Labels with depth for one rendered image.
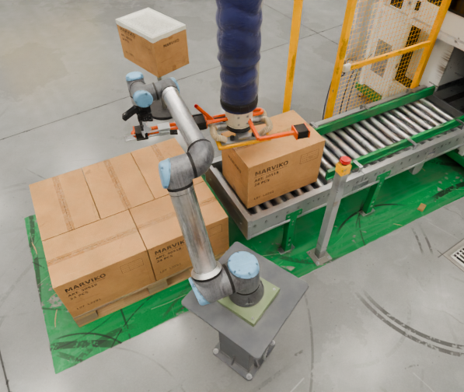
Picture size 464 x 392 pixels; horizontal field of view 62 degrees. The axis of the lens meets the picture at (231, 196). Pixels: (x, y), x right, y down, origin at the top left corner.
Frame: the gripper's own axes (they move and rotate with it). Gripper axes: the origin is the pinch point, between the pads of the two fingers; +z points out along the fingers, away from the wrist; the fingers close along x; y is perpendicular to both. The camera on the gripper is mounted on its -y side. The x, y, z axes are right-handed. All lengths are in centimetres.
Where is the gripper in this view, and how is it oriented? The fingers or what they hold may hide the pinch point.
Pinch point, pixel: (142, 131)
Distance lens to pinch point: 236.3
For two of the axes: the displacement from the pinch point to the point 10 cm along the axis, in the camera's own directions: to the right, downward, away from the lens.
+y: 9.7, -1.9, 1.6
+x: -2.5, -7.1, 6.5
